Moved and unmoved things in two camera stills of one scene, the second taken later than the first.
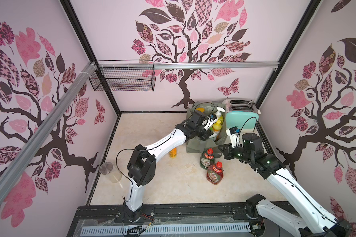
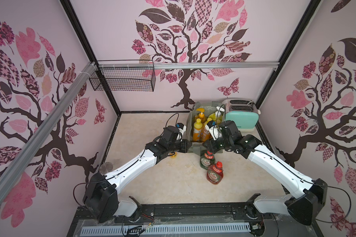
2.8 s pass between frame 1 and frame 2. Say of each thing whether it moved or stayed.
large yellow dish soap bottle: stayed
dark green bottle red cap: stayed
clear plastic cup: stayed
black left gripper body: moved
